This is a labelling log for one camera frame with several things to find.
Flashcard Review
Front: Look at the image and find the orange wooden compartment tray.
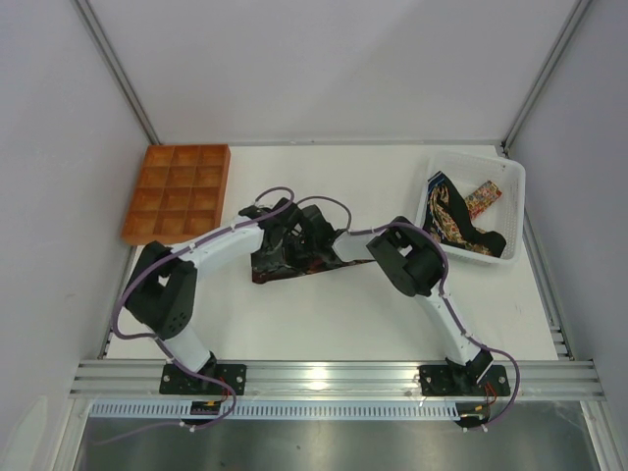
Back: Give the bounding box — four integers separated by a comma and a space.
121, 144, 231, 246

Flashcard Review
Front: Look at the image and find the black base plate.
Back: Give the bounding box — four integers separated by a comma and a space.
157, 363, 248, 396
418, 363, 511, 397

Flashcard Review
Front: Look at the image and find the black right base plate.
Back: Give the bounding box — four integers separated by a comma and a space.
418, 363, 511, 397

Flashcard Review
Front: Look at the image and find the right aluminium frame post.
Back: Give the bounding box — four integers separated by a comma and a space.
500, 0, 596, 156

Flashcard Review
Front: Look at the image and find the aluminium mounting rail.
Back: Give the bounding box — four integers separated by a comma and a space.
70, 359, 605, 401

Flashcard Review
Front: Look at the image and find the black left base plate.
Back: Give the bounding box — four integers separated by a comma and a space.
157, 363, 248, 396

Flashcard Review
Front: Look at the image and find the white slotted cable duct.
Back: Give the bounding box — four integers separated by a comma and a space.
89, 399, 460, 421

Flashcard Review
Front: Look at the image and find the aluminium frame post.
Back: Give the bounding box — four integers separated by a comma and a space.
70, 0, 161, 145
500, 0, 596, 156

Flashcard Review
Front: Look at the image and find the left aluminium frame post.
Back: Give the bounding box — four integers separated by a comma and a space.
70, 0, 161, 145

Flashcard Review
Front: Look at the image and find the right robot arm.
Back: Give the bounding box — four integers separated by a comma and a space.
284, 204, 494, 390

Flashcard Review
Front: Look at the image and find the white plastic mesh basket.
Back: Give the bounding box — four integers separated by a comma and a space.
426, 150, 525, 266

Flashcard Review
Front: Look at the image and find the dark red patterned tie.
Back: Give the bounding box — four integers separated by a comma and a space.
250, 246, 374, 285

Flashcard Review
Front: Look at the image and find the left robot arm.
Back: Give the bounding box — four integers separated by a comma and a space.
112, 198, 298, 391

